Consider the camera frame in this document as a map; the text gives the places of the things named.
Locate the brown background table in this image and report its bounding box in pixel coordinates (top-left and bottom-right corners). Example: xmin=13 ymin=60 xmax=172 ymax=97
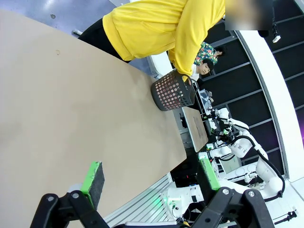
xmin=182 ymin=106 xmax=209 ymax=152

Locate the person in yellow hoodie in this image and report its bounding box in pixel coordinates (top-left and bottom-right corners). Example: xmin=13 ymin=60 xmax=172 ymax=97
xmin=78 ymin=0 xmax=226 ymax=78

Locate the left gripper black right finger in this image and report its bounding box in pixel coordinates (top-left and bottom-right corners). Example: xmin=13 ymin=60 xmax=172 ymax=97
xmin=190 ymin=158 xmax=275 ymax=228

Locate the aluminium table frame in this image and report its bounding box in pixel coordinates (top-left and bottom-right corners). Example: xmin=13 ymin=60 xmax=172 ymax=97
xmin=104 ymin=173 xmax=176 ymax=226

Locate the white camera on black stand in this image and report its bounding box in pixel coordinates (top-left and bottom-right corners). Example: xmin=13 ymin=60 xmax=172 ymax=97
xmin=272 ymin=7 xmax=281 ymax=43

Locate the background person in floral shirt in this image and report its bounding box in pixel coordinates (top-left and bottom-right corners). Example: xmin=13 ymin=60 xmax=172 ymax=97
xmin=194 ymin=42 xmax=228 ymax=65

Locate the black perforated plastic basket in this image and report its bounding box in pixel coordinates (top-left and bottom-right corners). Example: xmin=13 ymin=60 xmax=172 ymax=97
xmin=151 ymin=70 xmax=199 ymax=112

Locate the person's left forearm yellow sleeve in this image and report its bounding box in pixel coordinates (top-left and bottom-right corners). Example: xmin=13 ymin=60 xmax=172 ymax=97
xmin=168 ymin=30 xmax=211 ymax=77

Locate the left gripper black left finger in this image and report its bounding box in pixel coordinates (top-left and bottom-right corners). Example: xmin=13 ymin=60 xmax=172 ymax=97
xmin=29 ymin=161 xmax=107 ymax=228

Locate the background person in white shirt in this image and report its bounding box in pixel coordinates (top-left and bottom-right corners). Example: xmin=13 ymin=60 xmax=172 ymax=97
xmin=191 ymin=58 xmax=214 ymax=81

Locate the white monitor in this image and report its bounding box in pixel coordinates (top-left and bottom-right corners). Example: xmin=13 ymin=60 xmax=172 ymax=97
xmin=220 ymin=158 xmax=240 ymax=174

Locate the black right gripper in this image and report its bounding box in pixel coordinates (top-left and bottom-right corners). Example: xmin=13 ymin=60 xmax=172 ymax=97
xmin=215 ymin=129 xmax=236 ymax=143

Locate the right arm's black corrugated cable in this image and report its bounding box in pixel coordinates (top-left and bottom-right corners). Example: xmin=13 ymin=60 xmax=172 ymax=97
xmin=234 ymin=134 xmax=285 ymax=202

